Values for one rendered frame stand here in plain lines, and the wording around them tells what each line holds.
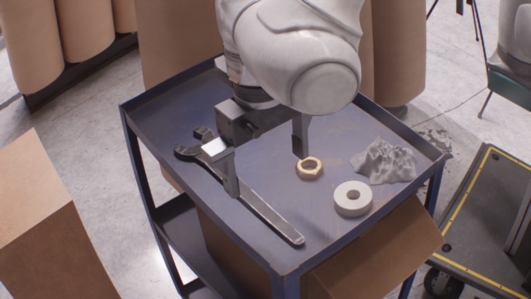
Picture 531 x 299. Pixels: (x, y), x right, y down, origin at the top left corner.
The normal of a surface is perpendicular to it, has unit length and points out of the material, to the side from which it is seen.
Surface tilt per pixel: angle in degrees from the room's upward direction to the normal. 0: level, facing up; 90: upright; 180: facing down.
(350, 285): 26
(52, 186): 0
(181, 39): 90
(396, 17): 90
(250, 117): 90
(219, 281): 0
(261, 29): 47
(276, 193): 0
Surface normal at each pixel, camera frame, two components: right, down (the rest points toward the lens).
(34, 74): 0.36, 0.60
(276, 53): -0.66, -0.10
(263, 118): 0.60, 0.50
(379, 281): 0.22, -0.46
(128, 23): -0.12, 0.66
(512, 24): -0.85, 0.39
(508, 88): -0.63, 0.54
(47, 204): -0.06, -0.75
